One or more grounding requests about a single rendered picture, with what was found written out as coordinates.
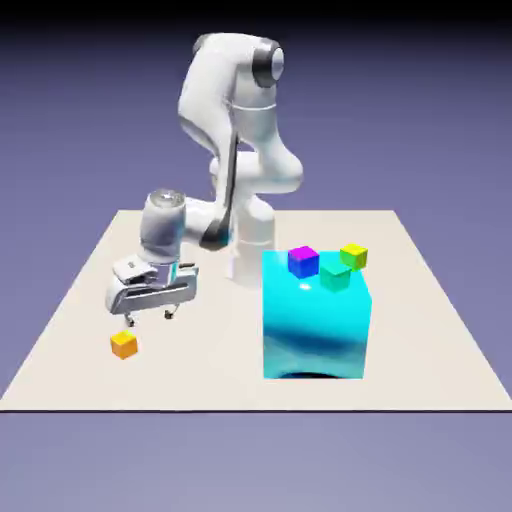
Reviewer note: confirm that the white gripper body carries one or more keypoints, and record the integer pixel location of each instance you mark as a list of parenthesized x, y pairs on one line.
[(152, 295)]

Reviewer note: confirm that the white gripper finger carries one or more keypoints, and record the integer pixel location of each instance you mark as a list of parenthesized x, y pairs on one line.
[(170, 312), (129, 318)]

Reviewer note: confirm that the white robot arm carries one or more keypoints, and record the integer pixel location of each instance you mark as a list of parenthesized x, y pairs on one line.
[(248, 120)]

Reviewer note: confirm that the small orange cube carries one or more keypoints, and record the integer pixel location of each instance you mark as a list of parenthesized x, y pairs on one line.
[(124, 344)]

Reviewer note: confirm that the small purple cube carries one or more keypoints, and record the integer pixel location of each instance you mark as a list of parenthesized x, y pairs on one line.
[(302, 262)]

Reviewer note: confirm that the small teal cube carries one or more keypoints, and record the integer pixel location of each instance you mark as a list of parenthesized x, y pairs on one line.
[(335, 276)]

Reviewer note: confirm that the small yellow-green cube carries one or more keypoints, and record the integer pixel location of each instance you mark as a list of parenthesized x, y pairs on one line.
[(354, 256)]

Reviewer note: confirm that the large cyan box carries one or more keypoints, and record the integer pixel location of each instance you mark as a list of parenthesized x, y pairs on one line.
[(314, 320)]

